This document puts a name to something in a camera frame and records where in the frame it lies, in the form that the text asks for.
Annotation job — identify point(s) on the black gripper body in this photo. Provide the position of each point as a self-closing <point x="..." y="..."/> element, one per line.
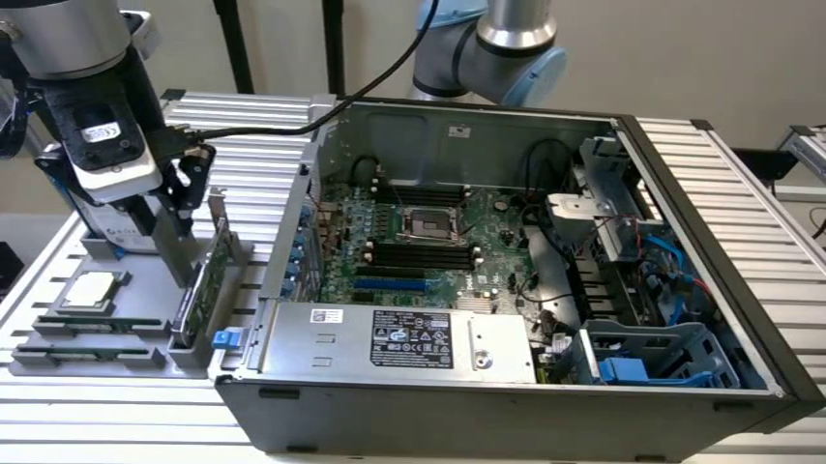
<point x="138" y="96"/>

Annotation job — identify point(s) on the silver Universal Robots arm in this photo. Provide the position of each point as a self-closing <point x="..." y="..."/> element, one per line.
<point x="509" y="29"/>

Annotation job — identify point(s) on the black expansion slot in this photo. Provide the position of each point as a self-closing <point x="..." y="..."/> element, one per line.
<point x="387" y="274"/>

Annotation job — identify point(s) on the blue expansion slot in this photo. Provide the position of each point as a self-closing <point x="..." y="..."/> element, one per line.
<point x="387" y="286"/>

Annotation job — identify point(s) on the black RAM slot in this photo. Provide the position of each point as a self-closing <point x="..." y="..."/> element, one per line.
<point x="425" y="265"/>
<point x="419" y="202"/>
<point x="425" y="252"/>
<point x="425" y="245"/>
<point x="425" y="258"/>

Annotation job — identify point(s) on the green graphics card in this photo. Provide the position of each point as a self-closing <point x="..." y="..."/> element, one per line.
<point x="216" y="270"/>

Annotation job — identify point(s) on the silver hard disk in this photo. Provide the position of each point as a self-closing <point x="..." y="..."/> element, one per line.
<point x="122" y="237"/>

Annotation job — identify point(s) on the grey parts rack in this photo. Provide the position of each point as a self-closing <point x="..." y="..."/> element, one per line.
<point x="148" y="290"/>

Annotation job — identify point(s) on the silver CPU chip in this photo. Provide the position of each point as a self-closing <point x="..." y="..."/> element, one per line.
<point x="93" y="290"/>

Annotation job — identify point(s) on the black tripod pole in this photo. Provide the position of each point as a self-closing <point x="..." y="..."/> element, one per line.
<point x="234" y="43"/>
<point x="333" y="43"/>

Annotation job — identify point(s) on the blue case latch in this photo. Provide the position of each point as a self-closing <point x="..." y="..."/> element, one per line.
<point x="225" y="339"/>

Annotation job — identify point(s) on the silver power supply unit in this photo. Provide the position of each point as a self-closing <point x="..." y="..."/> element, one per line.
<point x="348" y="348"/>

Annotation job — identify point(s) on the metal CPU socket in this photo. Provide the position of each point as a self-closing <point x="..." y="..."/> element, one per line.
<point x="431" y="223"/>

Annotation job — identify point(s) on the silver chipset heatsink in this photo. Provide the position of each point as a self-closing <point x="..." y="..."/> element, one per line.
<point x="487" y="303"/>

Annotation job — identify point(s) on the green motherboard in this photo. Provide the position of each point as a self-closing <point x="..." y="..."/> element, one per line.
<point x="496" y="270"/>

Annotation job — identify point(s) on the black open PC case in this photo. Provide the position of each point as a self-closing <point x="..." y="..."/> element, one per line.
<point x="451" y="415"/>

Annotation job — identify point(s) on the silver metal disk bay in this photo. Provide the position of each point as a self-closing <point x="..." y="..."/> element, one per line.
<point x="605" y="203"/>

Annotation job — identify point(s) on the grey disk bay blue latch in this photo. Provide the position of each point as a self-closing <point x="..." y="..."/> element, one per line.
<point x="671" y="348"/>

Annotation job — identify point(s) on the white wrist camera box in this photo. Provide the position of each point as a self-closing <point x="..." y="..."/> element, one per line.
<point x="118" y="169"/>

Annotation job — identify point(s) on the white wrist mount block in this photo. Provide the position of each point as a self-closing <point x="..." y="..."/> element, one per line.
<point x="145" y="34"/>

